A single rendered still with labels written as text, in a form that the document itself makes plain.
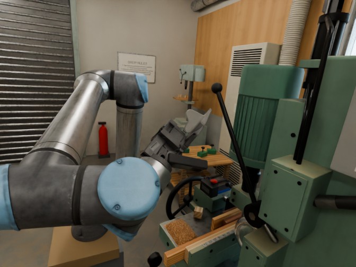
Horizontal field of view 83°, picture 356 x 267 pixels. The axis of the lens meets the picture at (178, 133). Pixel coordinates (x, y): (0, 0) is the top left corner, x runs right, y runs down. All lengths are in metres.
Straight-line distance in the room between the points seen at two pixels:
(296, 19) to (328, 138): 1.83
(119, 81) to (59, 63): 2.71
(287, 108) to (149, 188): 0.42
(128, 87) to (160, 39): 2.96
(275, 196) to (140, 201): 0.31
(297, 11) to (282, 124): 1.76
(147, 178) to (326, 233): 0.41
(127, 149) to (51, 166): 0.59
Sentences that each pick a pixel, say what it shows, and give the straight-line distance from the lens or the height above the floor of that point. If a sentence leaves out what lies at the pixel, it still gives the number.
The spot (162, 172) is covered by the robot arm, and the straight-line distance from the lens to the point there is 0.46.
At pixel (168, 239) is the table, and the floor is 0.89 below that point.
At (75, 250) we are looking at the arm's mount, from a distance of 1.22.
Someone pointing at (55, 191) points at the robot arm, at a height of 1.30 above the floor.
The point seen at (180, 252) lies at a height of 0.94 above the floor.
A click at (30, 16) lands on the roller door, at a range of 3.55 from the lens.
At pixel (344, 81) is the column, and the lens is 0.50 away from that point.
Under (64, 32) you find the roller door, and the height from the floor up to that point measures 1.88.
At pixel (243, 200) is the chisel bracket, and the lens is 0.79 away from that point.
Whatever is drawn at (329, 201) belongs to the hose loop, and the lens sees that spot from 0.49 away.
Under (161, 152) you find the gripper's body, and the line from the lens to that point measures 0.51.
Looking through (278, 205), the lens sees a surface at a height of 1.21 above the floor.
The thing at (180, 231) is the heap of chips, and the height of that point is 0.93.
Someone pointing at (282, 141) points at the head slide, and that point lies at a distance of 0.61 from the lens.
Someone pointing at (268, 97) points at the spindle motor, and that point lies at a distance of 0.62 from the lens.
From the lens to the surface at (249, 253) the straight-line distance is 0.61.
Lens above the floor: 1.47
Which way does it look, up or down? 17 degrees down
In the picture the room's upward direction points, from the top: 4 degrees clockwise
